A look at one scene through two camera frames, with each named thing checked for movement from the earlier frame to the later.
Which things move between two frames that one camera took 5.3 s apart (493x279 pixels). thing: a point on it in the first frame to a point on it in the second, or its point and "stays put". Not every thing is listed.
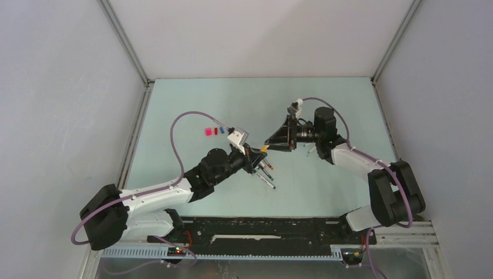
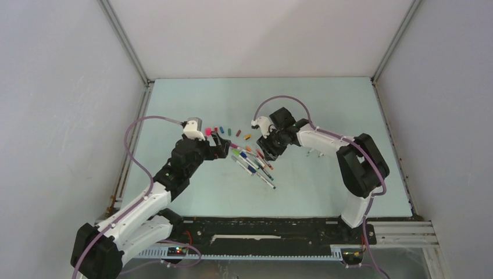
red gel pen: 269,164 stays put
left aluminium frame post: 134,57 stays put
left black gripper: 252,158 to 219,150
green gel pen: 266,172 stays put
